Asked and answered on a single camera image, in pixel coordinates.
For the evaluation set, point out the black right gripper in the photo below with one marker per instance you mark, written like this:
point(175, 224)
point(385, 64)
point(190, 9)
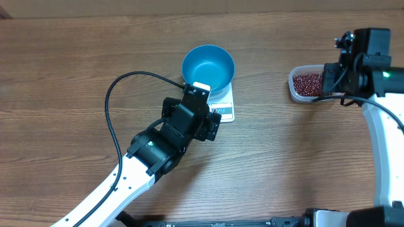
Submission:
point(330, 74)

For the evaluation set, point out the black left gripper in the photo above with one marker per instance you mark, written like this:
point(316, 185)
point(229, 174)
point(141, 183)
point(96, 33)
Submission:
point(209, 127)

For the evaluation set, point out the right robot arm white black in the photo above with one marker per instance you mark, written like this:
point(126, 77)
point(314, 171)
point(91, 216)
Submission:
point(364, 76)

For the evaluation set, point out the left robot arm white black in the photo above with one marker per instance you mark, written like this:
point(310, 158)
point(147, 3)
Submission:
point(152, 154)

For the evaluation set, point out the white digital kitchen scale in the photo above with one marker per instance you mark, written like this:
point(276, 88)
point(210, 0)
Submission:
point(223, 104)

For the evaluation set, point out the blue metal bowl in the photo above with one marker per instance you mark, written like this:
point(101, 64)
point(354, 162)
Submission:
point(210, 65)

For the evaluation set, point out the pile of red beans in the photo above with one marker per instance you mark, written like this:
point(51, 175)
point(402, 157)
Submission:
point(308, 84)

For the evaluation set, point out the clear plastic container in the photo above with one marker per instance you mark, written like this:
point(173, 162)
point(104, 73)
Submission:
point(298, 71)

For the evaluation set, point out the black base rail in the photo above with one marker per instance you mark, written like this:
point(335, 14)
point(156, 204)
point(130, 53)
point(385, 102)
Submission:
point(240, 220)

